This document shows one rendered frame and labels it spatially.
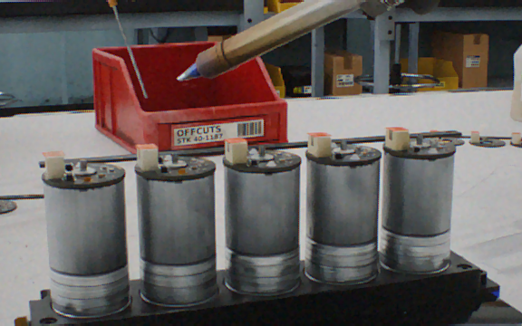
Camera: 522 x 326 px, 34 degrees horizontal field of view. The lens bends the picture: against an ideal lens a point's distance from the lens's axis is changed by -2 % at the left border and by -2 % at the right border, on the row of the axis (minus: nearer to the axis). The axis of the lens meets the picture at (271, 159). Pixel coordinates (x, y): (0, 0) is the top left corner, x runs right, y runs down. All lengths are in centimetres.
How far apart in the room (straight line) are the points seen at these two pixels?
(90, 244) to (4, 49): 441
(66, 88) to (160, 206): 444
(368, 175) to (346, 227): 2
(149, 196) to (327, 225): 6
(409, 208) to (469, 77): 467
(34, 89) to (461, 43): 235
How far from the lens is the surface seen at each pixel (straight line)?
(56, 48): 467
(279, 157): 28
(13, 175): 52
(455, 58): 499
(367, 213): 28
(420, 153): 28
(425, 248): 29
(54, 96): 470
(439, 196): 29
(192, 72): 25
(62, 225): 26
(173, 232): 26
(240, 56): 24
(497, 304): 30
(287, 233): 27
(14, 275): 36
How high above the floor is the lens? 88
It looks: 14 degrees down
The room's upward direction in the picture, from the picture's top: straight up
